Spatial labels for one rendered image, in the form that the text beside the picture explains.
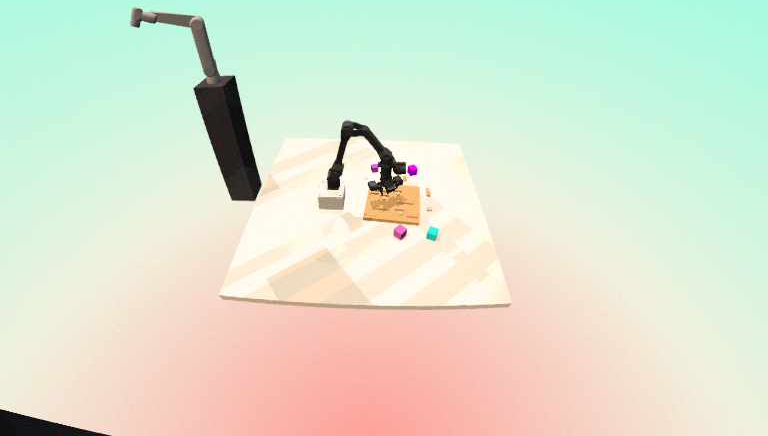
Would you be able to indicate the teal cube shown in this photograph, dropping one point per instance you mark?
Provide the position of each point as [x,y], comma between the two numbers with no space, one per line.
[432,233]

